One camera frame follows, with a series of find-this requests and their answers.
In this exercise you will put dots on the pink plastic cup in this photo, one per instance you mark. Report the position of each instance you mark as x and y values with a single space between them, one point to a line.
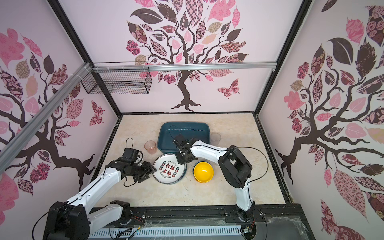
151 147

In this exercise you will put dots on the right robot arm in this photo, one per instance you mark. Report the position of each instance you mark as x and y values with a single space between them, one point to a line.
235 167

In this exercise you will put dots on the yellow bowl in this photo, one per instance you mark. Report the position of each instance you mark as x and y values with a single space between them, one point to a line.
203 172

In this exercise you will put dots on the white slotted cable duct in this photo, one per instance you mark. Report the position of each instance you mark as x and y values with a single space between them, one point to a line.
167 233

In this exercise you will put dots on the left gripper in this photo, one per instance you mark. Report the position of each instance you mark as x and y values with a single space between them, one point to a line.
148 170

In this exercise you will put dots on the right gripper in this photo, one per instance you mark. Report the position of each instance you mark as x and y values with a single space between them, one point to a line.
179 160

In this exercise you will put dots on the black wire basket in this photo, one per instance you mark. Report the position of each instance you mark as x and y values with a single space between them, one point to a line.
118 78

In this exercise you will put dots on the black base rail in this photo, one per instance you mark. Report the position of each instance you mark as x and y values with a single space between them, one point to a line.
269 222

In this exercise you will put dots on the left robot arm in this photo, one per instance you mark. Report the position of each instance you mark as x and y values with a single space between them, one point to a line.
74 218

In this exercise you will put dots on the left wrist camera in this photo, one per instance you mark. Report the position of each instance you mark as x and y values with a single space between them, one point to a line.
131 156

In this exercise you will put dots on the aluminium rail left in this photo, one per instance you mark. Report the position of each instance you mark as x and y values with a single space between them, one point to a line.
12 149

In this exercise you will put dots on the white plate red pattern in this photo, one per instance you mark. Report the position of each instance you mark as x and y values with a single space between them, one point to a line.
169 171

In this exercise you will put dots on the clear cup near bin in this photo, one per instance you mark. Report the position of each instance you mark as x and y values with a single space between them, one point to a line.
215 138

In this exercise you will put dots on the teal plastic bin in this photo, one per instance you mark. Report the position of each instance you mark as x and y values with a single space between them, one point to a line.
168 131

